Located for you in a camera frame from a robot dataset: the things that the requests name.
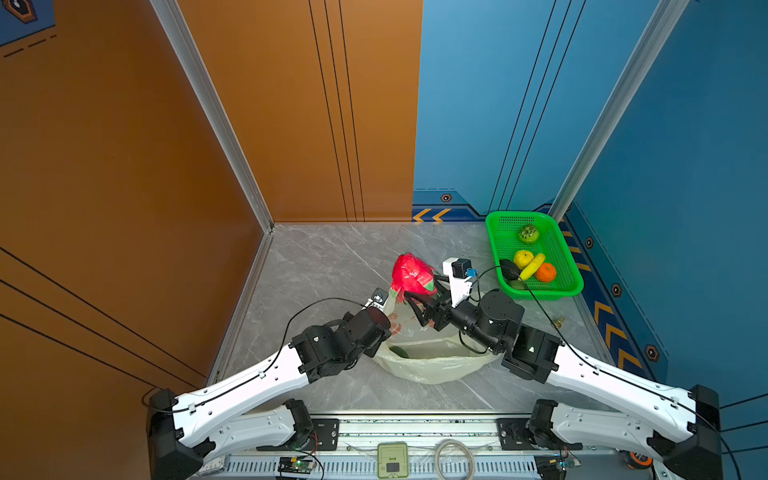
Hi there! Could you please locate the left green circuit board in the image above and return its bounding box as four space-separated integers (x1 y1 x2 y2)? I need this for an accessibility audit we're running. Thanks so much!
276 456 319 479

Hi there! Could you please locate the small dark green fruit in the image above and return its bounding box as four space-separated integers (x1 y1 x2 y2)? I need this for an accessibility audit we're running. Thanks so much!
507 280 529 292

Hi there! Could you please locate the right green circuit board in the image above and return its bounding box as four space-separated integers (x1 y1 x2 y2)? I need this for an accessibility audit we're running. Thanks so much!
535 456 581 480

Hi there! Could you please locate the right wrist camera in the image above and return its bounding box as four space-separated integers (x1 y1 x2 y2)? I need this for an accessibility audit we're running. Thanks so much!
442 257 477 308

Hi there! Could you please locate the yellow translucent plastic bag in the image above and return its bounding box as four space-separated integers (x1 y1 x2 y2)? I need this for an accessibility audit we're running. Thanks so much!
374 291 497 385

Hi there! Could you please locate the coiled white cable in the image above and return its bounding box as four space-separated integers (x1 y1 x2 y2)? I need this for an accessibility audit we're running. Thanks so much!
434 439 476 480

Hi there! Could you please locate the yellow banana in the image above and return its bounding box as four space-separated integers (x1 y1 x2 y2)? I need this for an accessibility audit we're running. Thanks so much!
519 253 546 281

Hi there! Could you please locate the orange black tape measure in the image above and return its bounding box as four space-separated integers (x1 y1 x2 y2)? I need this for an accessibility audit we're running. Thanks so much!
625 452 653 470

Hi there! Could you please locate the green plastic mesh basket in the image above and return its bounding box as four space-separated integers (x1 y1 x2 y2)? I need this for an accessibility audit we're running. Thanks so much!
485 211 584 301

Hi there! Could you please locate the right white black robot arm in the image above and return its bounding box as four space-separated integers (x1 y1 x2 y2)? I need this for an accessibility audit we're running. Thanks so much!
404 290 724 479

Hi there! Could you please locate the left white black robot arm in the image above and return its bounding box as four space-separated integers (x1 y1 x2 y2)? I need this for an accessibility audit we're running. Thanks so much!
146 305 391 479

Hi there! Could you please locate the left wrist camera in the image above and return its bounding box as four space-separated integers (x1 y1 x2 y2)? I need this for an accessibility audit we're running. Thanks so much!
365 288 389 312

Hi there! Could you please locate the yellow lemon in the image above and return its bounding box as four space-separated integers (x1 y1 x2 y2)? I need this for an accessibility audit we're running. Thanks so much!
513 250 536 272

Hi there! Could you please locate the green square device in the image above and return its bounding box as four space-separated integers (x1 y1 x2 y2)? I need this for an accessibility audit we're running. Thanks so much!
377 442 409 479

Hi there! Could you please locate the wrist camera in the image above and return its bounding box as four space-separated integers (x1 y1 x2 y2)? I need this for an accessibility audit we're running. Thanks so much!
442 257 477 308
365 288 389 312

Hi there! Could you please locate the red dragon fruit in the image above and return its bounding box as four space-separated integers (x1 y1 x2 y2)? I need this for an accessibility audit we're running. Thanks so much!
390 253 436 302

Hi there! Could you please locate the orange fruit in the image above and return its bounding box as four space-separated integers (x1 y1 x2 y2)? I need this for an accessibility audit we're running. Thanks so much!
535 262 557 283

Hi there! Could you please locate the green circuit board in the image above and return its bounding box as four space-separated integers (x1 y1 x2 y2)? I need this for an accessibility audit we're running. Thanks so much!
276 456 319 479
535 456 581 480

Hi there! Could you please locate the dark brown avocado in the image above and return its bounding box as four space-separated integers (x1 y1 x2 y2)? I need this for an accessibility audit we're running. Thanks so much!
499 259 521 282

